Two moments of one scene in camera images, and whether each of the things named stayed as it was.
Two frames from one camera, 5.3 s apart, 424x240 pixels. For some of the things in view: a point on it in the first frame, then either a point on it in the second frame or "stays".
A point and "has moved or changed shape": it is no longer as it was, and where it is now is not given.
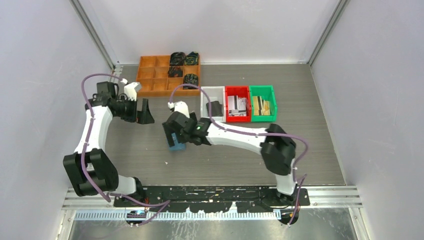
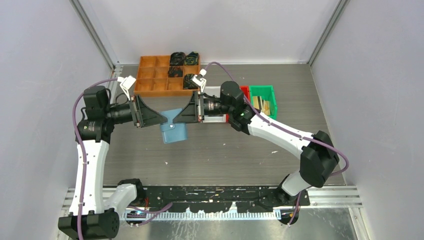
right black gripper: (180, 138) -> (190, 114)
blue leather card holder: (178, 147) has moved or changed shape
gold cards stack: (261, 107) stays
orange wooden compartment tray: (152, 79) stays
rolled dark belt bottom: (190, 78) stays
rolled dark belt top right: (191, 59) stays
